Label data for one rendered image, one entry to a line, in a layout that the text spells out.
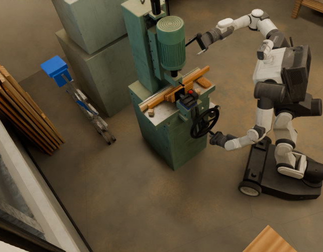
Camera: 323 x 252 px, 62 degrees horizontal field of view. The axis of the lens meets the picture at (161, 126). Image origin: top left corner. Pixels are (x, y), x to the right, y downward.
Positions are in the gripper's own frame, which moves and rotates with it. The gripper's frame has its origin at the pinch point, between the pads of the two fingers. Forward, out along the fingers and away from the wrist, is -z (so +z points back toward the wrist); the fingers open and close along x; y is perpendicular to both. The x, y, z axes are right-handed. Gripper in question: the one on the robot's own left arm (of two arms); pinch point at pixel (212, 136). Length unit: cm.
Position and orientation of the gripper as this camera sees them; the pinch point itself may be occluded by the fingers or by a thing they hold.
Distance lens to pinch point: 211.7
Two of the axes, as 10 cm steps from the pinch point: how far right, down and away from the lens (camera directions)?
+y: -5.6, -6.6, -5.0
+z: 4.8, 2.4, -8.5
